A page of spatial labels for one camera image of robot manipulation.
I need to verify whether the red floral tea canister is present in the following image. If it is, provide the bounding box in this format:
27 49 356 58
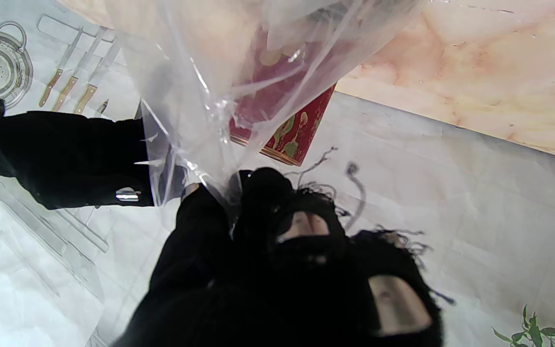
229 27 338 167

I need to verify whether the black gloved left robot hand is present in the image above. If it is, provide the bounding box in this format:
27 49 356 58
114 166 444 347

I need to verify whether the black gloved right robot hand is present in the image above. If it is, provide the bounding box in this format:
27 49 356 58
0 111 187 211

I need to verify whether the white printed backdrop cloth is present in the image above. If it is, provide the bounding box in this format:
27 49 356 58
0 0 555 347

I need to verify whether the clear plastic bag of tea bags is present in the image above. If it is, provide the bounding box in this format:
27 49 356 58
104 0 425 227

